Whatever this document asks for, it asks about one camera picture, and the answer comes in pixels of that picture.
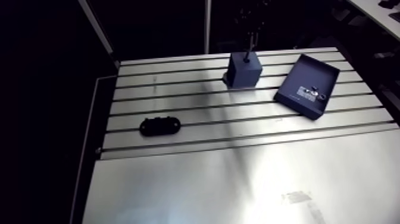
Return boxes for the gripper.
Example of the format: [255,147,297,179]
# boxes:
[237,0,265,63]

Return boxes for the dark blue-grey block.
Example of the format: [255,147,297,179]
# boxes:
[222,51,263,89]

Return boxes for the dark blue-grey tray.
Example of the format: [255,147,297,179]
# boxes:
[273,54,340,121]

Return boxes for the black oval holder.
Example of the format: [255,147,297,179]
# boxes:
[139,116,182,137]

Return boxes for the pale desk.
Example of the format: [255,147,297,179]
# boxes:
[346,0,400,42]

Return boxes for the pale metal post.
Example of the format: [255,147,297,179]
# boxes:
[204,0,213,55]
[77,0,121,69]

